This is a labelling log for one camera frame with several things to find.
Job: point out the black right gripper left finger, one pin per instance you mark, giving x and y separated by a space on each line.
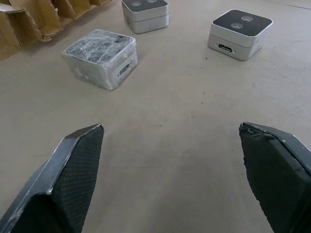
60 184

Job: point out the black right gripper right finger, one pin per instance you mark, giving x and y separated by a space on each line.
277 174

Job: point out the brown cardboard divider box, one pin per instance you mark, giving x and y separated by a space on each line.
29 21

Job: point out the plastic-wrapped silver camera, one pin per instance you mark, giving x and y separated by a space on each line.
99 58

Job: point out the silver cube camera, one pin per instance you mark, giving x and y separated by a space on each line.
145 14
239 34

